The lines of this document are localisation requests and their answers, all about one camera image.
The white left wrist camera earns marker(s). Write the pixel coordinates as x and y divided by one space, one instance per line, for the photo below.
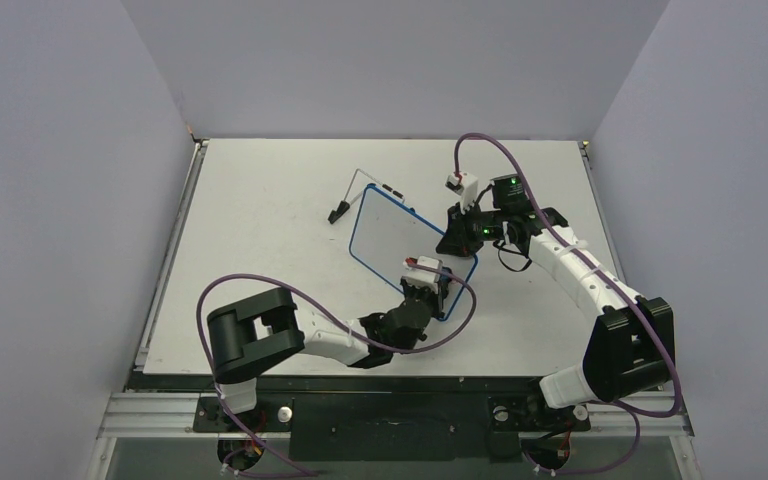
422 272

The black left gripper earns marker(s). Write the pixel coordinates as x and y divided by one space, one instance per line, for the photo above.
435 299

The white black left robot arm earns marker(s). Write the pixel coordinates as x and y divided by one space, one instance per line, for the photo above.
251 336

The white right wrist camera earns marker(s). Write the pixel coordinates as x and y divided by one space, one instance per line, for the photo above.
465 185

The aluminium table edge rail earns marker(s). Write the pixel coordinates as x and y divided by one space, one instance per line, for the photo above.
185 201

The wire whiteboard stand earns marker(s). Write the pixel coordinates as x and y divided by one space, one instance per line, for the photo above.
360 181

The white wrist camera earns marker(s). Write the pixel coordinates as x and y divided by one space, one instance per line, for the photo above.
422 272
465 185

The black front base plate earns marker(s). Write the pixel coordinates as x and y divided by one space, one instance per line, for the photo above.
382 418

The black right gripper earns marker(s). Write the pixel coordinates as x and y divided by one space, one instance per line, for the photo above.
459 229

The blue framed whiteboard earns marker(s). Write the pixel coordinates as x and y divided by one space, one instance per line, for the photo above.
385 233

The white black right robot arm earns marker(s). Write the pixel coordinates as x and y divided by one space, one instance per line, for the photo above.
631 346

